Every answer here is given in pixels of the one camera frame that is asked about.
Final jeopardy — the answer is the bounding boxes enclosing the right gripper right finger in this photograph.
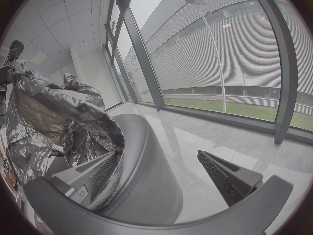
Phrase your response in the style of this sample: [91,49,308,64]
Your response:
[197,150,263,207]

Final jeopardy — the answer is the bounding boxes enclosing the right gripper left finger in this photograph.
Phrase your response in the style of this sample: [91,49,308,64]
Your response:
[49,152,118,207]

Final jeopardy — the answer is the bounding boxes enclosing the black plastic bag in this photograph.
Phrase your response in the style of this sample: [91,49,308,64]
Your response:
[6,58,126,210]

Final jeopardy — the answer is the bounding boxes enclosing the dark grey round chair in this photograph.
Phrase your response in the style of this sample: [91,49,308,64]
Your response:
[45,114,184,226]

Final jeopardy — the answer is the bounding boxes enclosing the window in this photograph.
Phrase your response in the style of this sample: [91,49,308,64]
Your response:
[100,0,313,145]

